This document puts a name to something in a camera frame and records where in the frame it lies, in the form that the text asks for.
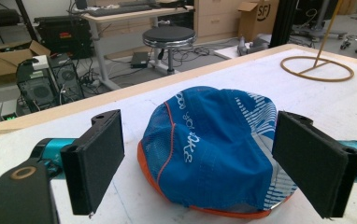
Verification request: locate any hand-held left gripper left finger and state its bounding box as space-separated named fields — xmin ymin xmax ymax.
xmin=60 ymin=108 xmax=125 ymax=218

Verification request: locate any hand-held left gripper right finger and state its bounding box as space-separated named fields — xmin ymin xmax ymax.
xmin=272 ymin=110 xmax=357 ymax=219

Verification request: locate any blue and orange cap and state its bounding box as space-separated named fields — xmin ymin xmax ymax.
xmin=136 ymin=86 xmax=299 ymax=219

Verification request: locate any black computer tower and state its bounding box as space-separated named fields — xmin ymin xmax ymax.
xmin=15 ymin=53 xmax=86 ymax=114

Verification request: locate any wooden hat stand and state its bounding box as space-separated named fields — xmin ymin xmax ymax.
xmin=279 ymin=0 xmax=355 ymax=83

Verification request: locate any black box on floor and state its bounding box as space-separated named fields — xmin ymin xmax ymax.
xmin=130 ymin=51 xmax=150 ymax=69

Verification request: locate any black equipment case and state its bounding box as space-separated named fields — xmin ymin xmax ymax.
xmin=34 ymin=15 xmax=94 ymax=60

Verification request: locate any grey handheld device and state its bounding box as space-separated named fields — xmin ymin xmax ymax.
xmin=236 ymin=35 xmax=270 ymax=57

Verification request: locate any open cardboard box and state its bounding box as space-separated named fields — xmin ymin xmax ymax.
xmin=0 ymin=39 xmax=51 ymax=80

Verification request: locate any round black stool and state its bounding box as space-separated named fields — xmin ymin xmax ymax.
xmin=142 ymin=25 xmax=197 ymax=76

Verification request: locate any black keyboard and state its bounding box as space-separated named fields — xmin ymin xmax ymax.
xmin=87 ymin=5 xmax=154 ymax=18

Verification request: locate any printed cardboard box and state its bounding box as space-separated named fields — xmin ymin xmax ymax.
xmin=237 ymin=0 xmax=280 ymax=43

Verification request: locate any wooden drawer cabinet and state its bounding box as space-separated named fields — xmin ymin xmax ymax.
xmin=193 ymin=0 xmax=255 ymax=45

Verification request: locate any black metal post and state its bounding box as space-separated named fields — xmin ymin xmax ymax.
xmin=269 ymin=0 xmax=300 ymax=49

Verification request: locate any tangle of black cables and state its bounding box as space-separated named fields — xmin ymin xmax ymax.
xmin=170 ymin=40 xmax=231 ymax=63

